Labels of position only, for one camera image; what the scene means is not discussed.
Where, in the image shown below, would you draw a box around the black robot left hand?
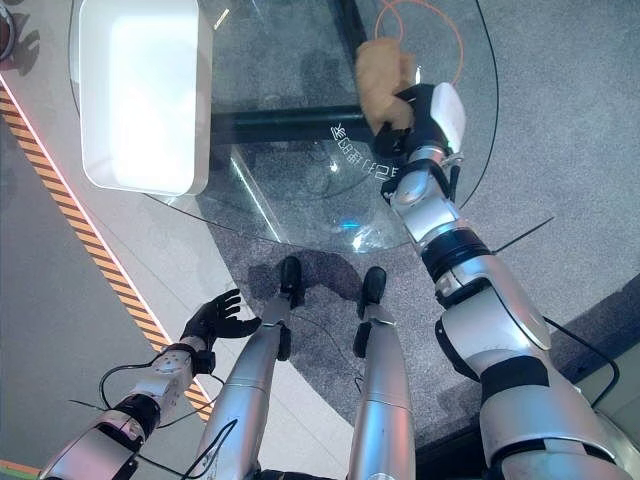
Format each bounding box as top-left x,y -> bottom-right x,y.
179,288 -> 263,352

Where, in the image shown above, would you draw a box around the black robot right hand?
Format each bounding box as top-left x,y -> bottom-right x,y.
374,82 -> 468,159

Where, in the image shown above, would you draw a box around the tan fuzzy cloth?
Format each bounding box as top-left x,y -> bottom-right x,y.
354,38 -> 419,135

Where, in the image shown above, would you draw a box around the white rectangular basket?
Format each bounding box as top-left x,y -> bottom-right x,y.
78,0 -> 212,198

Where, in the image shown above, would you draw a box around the silver robot left leg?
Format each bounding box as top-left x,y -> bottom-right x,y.
193,255 -> 307,480

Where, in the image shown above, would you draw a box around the silver robot leg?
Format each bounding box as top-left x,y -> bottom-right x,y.
347,265 -> 417,480
193,255 -> 307,480

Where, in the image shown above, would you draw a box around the round glass table top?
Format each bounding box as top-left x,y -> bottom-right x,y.
66,0 -> 502,255

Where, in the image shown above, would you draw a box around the orange black striped floor tape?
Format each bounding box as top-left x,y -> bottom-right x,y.
0,83 -> 217,422

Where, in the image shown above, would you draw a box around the silver robot right leg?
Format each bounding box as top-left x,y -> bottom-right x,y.
347,265 -> 417,480

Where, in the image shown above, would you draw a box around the dark red round object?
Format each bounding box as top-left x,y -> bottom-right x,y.
0,0 -> 42,77

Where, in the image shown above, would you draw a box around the orange cable loop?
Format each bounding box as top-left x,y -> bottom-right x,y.
373,0 -> 464,87

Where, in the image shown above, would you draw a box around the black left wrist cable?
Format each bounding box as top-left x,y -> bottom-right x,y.
68,363 -> 227,427

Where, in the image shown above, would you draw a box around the black table base frame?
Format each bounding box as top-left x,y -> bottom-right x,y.
208,0 -> 372,147

